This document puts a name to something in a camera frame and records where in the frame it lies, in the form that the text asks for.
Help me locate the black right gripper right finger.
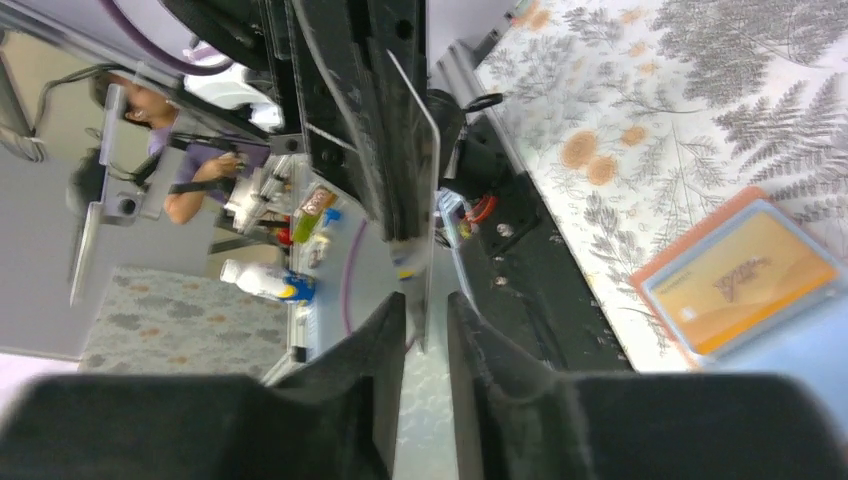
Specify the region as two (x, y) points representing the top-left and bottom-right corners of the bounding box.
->
(447, 292), (847, 480)

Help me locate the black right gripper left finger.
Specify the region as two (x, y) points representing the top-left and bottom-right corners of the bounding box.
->
(1, 293), (406, 479)

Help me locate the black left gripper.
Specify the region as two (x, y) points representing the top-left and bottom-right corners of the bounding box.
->
(258, 1), (427, 242)

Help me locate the black credit card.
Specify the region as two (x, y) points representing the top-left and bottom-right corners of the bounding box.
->
(387, 51), (441, 353)

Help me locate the gold credit card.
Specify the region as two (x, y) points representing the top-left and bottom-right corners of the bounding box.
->
(646, 210), (840, 356)

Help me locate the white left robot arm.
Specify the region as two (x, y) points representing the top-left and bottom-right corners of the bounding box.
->
(165, 1), (439, 244)

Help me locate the green snack packet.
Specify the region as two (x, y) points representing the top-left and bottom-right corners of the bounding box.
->
(290, 185), (337, 244)

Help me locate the white plastic bottle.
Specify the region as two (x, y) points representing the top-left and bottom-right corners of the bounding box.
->
(220, 259), (316, 303)

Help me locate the person in purple shirt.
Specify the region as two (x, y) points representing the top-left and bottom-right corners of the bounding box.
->
(90, 72), (270, 225)

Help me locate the floral patterned table mat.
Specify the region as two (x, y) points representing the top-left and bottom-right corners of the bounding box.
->
(476, 0), (847, 371)

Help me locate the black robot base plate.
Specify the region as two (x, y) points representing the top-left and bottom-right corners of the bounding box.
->
(437, 93), (632, 371)

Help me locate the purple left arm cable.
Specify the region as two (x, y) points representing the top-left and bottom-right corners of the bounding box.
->
(99, 0), (233, 77)

